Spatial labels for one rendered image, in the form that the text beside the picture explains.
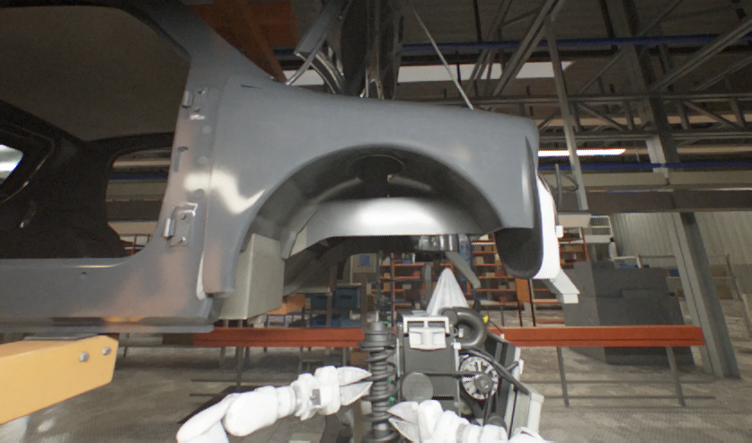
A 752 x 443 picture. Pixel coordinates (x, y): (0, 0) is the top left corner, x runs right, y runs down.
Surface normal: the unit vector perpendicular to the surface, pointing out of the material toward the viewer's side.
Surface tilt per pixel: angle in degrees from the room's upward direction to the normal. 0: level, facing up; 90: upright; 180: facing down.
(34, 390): 90
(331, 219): 90
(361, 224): 90
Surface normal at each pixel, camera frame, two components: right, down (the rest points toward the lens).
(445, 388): -0.04, -0.23
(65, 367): 1.00, -0.02
